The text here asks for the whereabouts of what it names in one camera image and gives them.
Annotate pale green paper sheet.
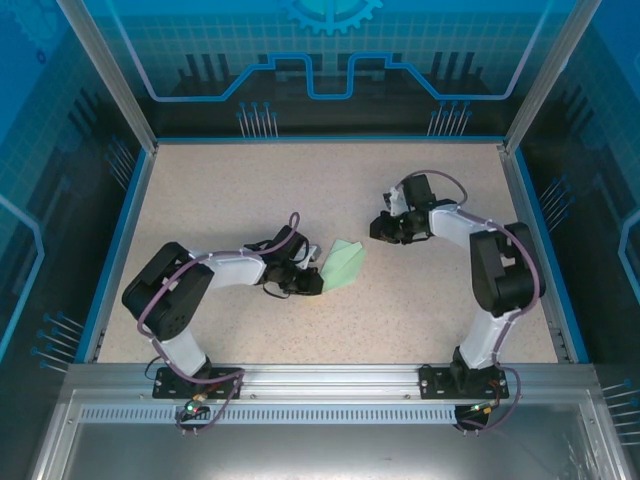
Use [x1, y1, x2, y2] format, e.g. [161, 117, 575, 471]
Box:
[318, 238, 367, 295]

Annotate steel sheet panel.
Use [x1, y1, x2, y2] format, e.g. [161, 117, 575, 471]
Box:
[29, 389, 626, 480]

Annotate blue table side trim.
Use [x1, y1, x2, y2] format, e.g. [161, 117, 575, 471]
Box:
[73, 147, 154, 365]
[513, 147, 592, 365]

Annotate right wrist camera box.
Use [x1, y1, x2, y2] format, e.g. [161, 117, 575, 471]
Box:
[382, 183, 405, 217]

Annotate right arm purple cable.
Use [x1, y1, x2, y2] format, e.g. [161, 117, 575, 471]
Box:
[412, 169, 542, 437]

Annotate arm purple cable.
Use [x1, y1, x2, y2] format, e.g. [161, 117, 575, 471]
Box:
[412, 169, 542, 437]
[137, 212, 302, 437]

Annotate aluminium mounting rail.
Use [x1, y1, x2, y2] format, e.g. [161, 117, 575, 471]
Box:
[67, 363, 601, 401]

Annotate slotted grey cable duct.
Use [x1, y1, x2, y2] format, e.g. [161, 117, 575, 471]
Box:
[78, 405, 459, 426]

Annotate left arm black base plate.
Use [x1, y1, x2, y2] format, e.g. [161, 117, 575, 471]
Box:
[152, 366, 244, 401]

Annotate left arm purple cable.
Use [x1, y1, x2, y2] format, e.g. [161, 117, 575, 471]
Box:
[137, 212, 302, 437]

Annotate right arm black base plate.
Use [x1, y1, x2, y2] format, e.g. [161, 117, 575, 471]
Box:
[418, 364, 511, 401]

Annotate cable connector with green light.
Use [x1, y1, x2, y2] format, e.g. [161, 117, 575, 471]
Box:
[183, 393, 209, 417]
[468, 398, 502, 417]

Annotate aluminium frame post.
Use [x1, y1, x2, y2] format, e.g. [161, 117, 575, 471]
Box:
[53, 0, 160, 154]
[501, 0, 605, 154]

